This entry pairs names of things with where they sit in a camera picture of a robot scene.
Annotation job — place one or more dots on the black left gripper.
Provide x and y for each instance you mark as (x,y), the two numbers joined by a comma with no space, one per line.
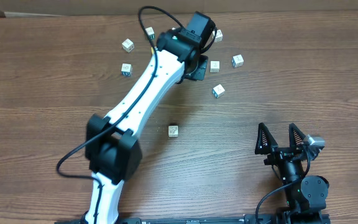
(198,70)

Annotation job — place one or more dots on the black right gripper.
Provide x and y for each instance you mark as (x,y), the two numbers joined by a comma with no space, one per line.
(282,150)

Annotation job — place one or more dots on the cream turtle wooden block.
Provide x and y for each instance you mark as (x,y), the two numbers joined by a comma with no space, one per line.
(214,66)

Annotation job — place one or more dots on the cream block red letter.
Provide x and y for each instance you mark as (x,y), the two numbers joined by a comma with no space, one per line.
(126,69)

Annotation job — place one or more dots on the green R wooden block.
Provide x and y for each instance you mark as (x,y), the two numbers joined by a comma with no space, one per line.
(173,131)

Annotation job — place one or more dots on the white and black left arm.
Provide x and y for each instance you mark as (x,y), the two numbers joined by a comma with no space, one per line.
(113,148)

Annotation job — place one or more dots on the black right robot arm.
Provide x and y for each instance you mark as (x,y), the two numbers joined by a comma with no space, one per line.
(306,194)

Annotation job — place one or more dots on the green H wooden block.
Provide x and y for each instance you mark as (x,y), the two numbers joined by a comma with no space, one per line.
(150,34)

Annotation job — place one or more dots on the cream block with drawing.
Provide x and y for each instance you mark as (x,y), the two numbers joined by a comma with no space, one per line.
(217,36)

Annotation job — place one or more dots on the small cream block far left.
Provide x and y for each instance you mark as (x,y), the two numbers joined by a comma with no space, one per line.
(128,45)

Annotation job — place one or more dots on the cream umbrella block far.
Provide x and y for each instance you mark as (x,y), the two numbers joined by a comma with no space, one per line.
(237,61)

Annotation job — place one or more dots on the cream umbrella block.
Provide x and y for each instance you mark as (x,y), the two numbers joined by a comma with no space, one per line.
(218,91)
(237,61)

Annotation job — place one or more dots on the cream umbrella block near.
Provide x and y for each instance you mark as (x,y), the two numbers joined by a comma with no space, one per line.
(218,91)

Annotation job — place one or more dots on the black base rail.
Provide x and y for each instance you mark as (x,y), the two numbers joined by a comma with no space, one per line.
(246,219)

